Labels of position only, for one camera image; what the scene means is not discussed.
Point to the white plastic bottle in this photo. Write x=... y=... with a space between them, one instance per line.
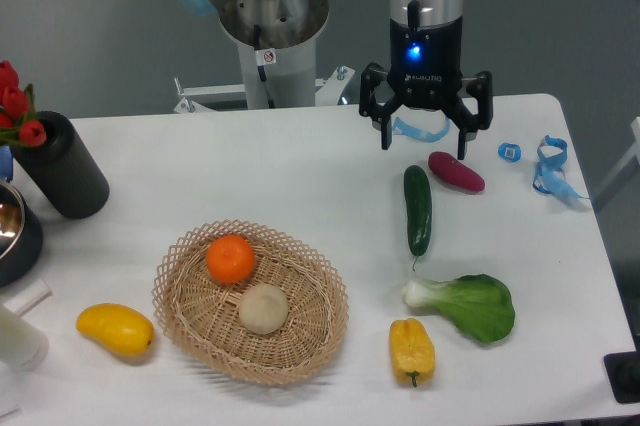
x=23 y=346

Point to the orange fruit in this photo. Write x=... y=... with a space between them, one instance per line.
x=230 y=259

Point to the black device at edge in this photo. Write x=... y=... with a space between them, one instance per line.
x=623 y=374

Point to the purple sweet potato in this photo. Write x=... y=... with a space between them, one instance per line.
x=452 y=172

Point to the yellow mango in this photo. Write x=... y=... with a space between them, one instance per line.
x=118 y=328

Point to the black cylindrical vase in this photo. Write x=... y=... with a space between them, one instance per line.
x=64 y=170

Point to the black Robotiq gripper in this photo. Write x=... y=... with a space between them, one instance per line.
x=425 y=74

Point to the blue ribbon under gripper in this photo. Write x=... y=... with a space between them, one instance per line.
x=399 y=127

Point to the yellow bell pepper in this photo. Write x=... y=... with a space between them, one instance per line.
x=412 y=353

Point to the green bok choy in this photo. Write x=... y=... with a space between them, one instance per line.
x=480 y=306

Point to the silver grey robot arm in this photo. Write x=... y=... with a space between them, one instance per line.
x=276 y=43

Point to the red tulip bouquet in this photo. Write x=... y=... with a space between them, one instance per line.
x=20 y=126

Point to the woven wicker basket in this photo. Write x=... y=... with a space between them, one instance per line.
x=200 y=315

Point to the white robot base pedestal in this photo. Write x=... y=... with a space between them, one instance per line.
x=271 y=79

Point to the white paper piece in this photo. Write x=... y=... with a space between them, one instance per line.
x=26 y=298

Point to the small blue tag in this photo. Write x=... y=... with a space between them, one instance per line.
x=509 y=152

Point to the green cucumber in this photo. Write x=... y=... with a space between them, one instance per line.
x=419 y=211

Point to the beige round bun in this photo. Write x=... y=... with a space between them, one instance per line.
x=263 y=309

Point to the black metal bowl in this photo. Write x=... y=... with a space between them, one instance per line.
x=21 y=235

